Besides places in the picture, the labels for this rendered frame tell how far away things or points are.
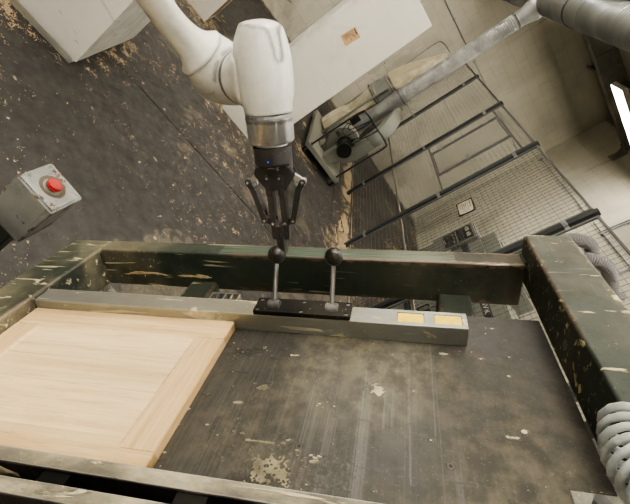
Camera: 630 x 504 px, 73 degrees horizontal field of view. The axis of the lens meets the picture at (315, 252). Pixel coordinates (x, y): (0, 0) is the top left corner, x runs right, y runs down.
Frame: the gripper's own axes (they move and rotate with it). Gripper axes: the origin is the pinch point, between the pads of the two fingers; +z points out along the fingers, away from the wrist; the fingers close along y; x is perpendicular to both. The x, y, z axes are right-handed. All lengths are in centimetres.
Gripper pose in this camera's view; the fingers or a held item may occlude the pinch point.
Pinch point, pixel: (282, 238)
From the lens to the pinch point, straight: 91.4
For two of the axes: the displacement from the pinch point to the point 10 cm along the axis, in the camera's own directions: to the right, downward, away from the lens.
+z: 0.6, 8.9, 4.5
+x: -2.0, 4.5, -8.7
